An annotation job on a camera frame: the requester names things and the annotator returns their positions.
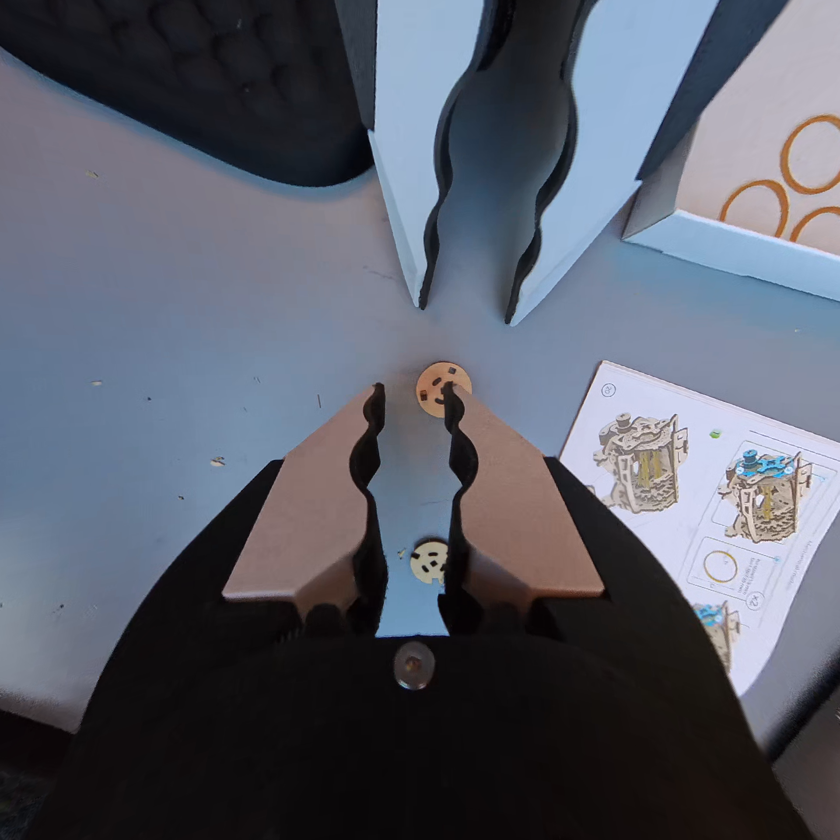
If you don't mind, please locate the printed instruction booklet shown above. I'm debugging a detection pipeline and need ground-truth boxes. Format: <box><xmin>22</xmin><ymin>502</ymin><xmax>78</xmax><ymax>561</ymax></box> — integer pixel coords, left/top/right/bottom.
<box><xmin>558</xmin><ymin>360</ymin><xmax>840</xmax><ymax>697</ymax></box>

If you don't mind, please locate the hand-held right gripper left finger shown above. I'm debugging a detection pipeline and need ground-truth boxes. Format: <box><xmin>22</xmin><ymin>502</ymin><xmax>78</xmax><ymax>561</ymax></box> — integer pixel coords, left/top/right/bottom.
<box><xmin>222</xmin><ymin>382</ymin><xmax>388</xmax><ymax>636</ymax></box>

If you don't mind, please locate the black mesh chair seat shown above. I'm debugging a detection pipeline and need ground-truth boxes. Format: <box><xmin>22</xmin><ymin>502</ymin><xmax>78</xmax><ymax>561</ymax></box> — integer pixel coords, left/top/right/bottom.
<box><xmin>0</xmin><ymin>709</ymin><xmax>74</xmax><ymax>840</ymax></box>

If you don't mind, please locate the round wooden disc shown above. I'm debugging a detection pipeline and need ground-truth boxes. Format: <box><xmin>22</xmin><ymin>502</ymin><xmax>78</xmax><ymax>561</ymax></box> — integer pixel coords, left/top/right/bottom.
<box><xmin>416</xmin><ymin>361</ymin><xmax>473</xmax><ymax>418</ymax></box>
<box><xmin>410</xmin><ymin>539</ymin><xmax>451</xmax><ymax>585</ymax></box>

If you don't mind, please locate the white cardboard tray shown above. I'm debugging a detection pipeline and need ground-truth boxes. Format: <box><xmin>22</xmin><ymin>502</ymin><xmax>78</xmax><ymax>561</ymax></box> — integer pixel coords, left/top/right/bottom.
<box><xmin>622</xmin><ymin>0</ymin><xmax>840</xmax><ymax>303</ymax></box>

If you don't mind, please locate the group of tan rubber bands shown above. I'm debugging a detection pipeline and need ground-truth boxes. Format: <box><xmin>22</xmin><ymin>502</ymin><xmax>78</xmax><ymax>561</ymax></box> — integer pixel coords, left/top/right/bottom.
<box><xmin>718</xmin><ymin>115</ymin><xmax>840</xmax><ymax>244</ymax></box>

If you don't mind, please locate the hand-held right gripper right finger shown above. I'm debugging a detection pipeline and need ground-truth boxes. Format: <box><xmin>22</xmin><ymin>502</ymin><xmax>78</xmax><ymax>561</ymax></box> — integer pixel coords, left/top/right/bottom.
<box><xmin>438</xmin><ymin>382</ymin><xmax>606</xmax><ymax>636</ymax></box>

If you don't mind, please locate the black textured wrist rest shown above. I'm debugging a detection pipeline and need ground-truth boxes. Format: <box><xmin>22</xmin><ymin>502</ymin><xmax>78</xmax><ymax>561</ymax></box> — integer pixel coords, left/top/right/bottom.
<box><xmin>0</xmin><ymin>0</ymin><xmax>375</xmax><ymax>189</ymax></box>

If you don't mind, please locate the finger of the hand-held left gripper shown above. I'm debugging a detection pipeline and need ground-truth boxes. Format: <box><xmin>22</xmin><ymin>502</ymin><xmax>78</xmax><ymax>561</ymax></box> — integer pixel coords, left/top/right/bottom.
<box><xmin>504</xmin><ymin>0</ymin><xmax>723</xmax><ymax>327</ymax></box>
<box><xmin>367</xmin><ymin>0</ymin><xmax>501</xmax><ymax>311</ymax></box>

